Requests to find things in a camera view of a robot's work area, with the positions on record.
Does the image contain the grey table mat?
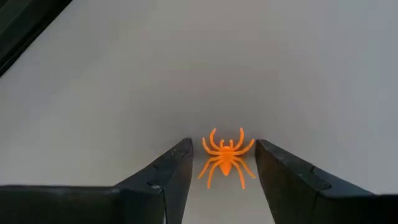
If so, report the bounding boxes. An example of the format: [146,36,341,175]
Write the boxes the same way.
[0,0,398,224]

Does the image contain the orange plastic spider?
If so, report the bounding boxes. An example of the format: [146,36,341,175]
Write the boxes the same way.
[197,126,257,190]

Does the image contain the black metal table frame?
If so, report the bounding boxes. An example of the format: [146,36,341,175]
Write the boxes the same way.
[0,0,74,77]

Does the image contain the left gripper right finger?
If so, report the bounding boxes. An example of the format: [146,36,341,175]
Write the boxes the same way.
[254,139,374,224]

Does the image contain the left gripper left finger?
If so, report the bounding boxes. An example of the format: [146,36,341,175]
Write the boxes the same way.
[113,138,194,224]

